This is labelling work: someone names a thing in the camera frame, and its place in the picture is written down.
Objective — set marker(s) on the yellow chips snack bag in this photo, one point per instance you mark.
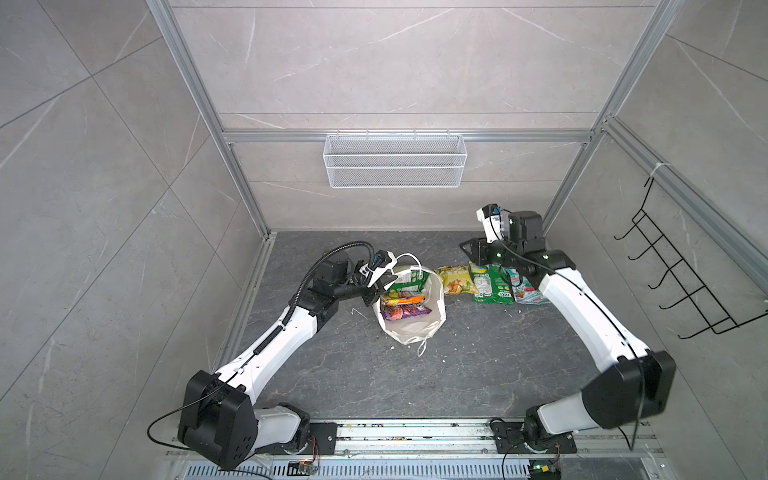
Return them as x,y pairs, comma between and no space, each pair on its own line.
456,280

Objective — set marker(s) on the white floral paper bag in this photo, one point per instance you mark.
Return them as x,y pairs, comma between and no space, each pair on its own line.
417,331

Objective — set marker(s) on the green white snack packet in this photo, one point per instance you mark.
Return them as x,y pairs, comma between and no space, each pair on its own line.
411,281

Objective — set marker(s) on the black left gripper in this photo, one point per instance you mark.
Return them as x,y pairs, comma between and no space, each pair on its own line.
376,290

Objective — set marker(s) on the orange snack packet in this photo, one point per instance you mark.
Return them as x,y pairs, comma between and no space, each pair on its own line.
397,298

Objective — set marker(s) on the teal snack packet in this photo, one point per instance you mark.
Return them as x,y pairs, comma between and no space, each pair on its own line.
523,291

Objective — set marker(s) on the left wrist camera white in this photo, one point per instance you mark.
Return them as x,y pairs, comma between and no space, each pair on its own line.
375,269

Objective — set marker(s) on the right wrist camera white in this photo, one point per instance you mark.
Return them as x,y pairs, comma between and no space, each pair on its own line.
495,223

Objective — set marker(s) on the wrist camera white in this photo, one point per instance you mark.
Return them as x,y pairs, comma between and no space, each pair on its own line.
495,223
375,269

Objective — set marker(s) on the green Fox's candy bag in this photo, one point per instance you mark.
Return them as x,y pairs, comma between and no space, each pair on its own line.
491,287

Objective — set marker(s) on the purple Fox's berries candy bag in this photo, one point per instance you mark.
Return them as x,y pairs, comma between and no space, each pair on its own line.
405,311

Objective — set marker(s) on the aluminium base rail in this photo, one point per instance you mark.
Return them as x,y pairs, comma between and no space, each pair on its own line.
444,448

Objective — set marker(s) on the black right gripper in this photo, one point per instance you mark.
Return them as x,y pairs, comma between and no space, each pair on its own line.
479,256

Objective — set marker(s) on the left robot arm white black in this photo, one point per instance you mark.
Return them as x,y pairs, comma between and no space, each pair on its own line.
219,419

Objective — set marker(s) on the black wire hook rack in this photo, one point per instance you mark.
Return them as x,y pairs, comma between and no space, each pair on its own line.
678,271

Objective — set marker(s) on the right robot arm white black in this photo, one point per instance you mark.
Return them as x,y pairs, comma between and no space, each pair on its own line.
633,383

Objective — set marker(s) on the white wire mesh basket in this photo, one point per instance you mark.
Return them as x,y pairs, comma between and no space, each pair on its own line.
376,161

